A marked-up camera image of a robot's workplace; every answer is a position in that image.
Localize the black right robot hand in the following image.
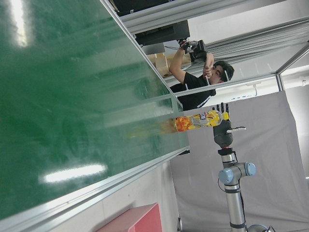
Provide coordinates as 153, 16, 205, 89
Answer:
212, 102, 247, 148

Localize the orange drink bottle yellow cap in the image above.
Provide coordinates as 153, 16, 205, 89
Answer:
175, 111, 229, 132

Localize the red basket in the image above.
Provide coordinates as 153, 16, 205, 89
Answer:
96, 203, 163, 232

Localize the grey curtain cloth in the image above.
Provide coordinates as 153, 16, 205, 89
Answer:
170, 89, 309, 232

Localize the person in black shirt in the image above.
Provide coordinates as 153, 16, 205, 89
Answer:
169, 40, 235, 111

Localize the brown cardboard box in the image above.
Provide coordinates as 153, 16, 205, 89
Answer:
147, 52, 174, 78

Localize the black equipment case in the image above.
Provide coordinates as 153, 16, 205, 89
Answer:
134, 20, 191, 46

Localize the green conveyor belt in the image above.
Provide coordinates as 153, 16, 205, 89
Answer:
0, 0, 191, 232

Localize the aluminium cell frame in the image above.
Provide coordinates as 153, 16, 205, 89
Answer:
169, 19, 309, 97

